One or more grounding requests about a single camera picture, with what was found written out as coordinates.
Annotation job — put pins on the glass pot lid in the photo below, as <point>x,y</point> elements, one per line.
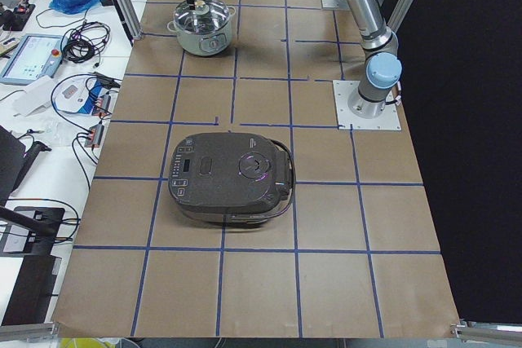
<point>205,16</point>

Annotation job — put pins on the pale green electric pot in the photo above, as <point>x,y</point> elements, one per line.
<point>206,44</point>

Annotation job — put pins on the grey usb hub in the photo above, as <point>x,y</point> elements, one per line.
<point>102,106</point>
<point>95,136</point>

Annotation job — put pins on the white round device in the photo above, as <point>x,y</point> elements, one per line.
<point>73,96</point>

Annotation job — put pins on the teach pendant tablet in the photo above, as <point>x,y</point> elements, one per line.
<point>36,56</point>

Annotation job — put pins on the black rice cooker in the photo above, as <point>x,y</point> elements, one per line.
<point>232,178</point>

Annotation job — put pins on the brown paper table cover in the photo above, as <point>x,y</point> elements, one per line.
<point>355,255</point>

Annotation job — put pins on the black flat box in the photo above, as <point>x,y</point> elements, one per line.
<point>32,290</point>

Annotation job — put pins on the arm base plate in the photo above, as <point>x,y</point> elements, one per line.
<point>355,113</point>
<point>335,5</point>

